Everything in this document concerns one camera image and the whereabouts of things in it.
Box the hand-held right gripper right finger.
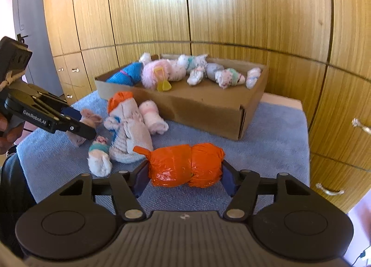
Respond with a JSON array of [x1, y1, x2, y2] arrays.
[[221, 162, 313, 222]]

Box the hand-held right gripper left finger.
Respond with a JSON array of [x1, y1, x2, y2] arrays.
[[59, 160, 152, 222]]

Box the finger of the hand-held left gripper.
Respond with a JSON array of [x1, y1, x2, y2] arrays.
[[27, 82, 82, 121], [31, 97, 98, 141]]

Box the pale pink sock roll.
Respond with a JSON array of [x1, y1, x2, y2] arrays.
[[68, 109, 104, 148]]

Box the orange plastic roll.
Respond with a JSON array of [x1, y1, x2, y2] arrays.
[[133, 142, 226, 189]]

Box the cardboard box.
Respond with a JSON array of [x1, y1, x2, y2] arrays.
[[94, 53, 270, 141]]

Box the white fluffy roll pink tint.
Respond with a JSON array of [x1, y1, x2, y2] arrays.
[[187, 66, 206, 86]]

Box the person's left hand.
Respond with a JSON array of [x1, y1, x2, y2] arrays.
[[0, 116, 26, 155]]

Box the grey door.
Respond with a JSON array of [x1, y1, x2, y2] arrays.
[[13, 0, 63, 97]]

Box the small white roll teal band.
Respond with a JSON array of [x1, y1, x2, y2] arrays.
[[87, 136, 113, 177]]

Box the white sock bundle orange cap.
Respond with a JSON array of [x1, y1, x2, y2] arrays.
[[104, 91, 154, 164]]

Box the blue towel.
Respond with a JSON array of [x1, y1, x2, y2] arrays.
[[16, 89, 312, 218]]

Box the white pink towel roll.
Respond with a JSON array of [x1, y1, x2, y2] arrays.
[[138, 101, 169, 136]]

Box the blue sock roll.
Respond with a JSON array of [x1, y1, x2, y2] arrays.
[[106, 62, 144, 87]]

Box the pink fluffy roll yellow tag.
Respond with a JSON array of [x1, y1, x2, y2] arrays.
[[141, 59, 188, 93]]

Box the person's dark clothed leg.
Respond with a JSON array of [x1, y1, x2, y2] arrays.
[[0, 154, 39, 259]]

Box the white roll green stripes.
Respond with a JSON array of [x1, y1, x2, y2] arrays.
[[215, 67, 246, 89]]

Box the white roll pink blue bands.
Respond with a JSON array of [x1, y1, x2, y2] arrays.
[[245, 67, 262, 90]]

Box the clear plastic wrapped roll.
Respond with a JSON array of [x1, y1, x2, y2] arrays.
[[204, 63, 226, 82]]

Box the white fluffy roll teal band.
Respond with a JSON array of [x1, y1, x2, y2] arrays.
[[177, 54, 209, 75]]

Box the black cable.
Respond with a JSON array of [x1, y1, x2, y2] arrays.
[[352, 250, 368, 265]]

